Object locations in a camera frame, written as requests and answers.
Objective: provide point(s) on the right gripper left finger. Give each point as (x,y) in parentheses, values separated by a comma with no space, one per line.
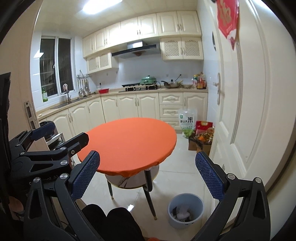
(68,188)

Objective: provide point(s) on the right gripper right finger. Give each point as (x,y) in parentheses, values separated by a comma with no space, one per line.
(242,212)

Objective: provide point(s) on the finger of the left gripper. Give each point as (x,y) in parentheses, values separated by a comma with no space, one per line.
(43,163)
(34,136)

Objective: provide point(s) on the cream lower kitchen cabinets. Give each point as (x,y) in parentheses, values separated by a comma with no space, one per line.
(85,115)

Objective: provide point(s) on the cream kitchen cabinets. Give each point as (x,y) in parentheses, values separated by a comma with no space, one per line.
(85,115)
(178,33)

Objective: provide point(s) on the blue trash bin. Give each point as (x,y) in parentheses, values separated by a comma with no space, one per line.
(184,210)

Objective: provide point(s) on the kitchen window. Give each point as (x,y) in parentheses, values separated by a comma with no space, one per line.
(55,65)

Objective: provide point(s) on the cream upper kitchen cabinets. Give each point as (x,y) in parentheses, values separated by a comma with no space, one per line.
(178,33)

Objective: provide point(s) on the green bottle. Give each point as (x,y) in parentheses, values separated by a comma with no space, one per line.
(44,95)

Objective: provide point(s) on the sink faucet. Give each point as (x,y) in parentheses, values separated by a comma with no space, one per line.
(66,91)

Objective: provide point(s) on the box of groceries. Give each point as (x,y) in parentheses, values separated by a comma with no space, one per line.
(201,142)

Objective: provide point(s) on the hanging utensil rack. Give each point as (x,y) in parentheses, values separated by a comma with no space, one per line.
(83,85)

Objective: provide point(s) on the white door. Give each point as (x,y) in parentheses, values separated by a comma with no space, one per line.
(242,136)

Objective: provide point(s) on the red basin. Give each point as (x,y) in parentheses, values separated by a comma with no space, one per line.
(103,91)

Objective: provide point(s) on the orange round table cloth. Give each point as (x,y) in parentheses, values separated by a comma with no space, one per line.
(130,145)

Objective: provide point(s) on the white rice bag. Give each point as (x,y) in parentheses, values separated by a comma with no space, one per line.
(187,121)

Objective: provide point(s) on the black gas stove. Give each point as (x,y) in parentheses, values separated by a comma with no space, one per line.
(139,87)

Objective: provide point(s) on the condiment bottles group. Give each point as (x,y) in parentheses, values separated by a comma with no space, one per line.
(199,81)

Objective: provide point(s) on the green electric cooker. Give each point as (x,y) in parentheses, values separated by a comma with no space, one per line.
(148,80)

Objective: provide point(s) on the steel wok pan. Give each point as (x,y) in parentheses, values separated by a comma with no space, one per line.
(173,83)

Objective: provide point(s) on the range hood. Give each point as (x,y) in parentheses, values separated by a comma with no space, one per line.
(138,49)

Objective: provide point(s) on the red door decoration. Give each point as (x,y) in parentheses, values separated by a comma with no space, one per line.
(227,16)

